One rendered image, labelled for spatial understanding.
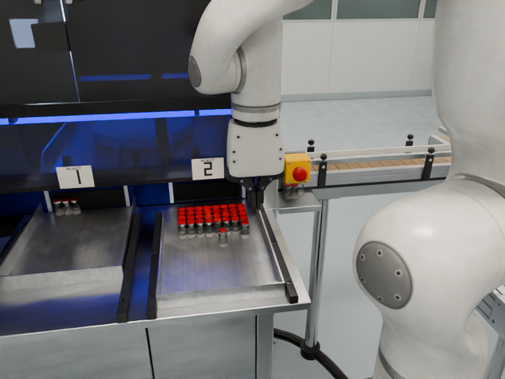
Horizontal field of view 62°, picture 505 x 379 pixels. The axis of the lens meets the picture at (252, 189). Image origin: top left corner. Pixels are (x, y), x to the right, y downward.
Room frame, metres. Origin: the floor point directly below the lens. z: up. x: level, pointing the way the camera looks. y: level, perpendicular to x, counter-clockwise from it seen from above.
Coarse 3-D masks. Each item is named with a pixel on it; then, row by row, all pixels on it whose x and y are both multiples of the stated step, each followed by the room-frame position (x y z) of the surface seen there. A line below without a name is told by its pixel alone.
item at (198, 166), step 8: (192, 160) 1.03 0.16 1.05; (200, 160) 1.03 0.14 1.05; (208, 160) 1.04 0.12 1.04; (216, 160) 1.04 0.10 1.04; (192, 168) 1.03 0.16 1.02; (200, 168) 1.03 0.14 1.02; (216, 168) 1.04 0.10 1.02; (192, 176) 1.03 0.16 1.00; (200, 176) 1.03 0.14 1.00; (208, 176) 1.04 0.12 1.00; (216, 176) 1.04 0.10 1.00
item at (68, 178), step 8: (56, 168) 0.98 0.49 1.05; (64, 168) 0.98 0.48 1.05; (72, 168) 0.98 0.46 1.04; (80, 168) 0.99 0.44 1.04; (88, 168) 0.99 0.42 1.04; (64, 176) 0.98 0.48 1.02; (72, 176) 0.98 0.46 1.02; (80, 176) 0.98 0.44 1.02; (88, 176) 0.99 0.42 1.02; (64, 184) 0.98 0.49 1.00; (72, 184) 0.98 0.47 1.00; (80, 184) 0.98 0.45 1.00; (88, 184) 0.99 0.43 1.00
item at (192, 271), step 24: (168, 240) 0.90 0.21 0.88; (192, 240) 0.90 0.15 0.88; (216, 240) 0.90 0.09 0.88; (240, 240) 0.90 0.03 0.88; (264, 240) 0.90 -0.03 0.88; (168, 264) 0.80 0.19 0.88; (192, 264) 0.80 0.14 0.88; (216, 264) 0.80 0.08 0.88; (240, 264) 0.80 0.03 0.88; (264, 264) 0.80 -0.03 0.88; (168, 288) 0.71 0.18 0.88; (192, 288) 0.71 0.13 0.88; (216, 288) 0.67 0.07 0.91; (240, 288) 0.68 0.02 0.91; (264, 288) 0.68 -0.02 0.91
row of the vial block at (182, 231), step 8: (184, 224) 0.91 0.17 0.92; (192, 224) 0.91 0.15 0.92; (200, 224) 0.91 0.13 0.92; (208, 224) 0.91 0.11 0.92; (216, 224) 0.92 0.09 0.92; (224, 224) 0.92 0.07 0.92; (232, 224) 0.93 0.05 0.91; (240, 224) 0.93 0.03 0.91; (184, 232) 0.90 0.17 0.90; (192, 232) 0.91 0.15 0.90; (200, 232) 0.91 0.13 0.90; (208, 232) 0.91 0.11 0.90; (216, 232) 0.92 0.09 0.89; (232, 232) 0.93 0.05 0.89
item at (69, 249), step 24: (48, 216) 1.02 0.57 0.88; (72, 216) 1.02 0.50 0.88; (96, 216) 1.02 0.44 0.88; (120, 216) 1.02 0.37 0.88; (24, 240) 0.88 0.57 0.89; (48, 240) 0.90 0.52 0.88; (72, 240) 0.90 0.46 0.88; (96, 240) 0.90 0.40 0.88; (120, 240) 0.90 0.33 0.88; (24, 264) 0.80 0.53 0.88; (48, 264) 0.80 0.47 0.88; (72, 264) 0.80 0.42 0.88; (96, 264) 0.80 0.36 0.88; (120, 264) 0.75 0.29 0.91; (0, 288) 0.71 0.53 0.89; (24, 288) 0.72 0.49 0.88
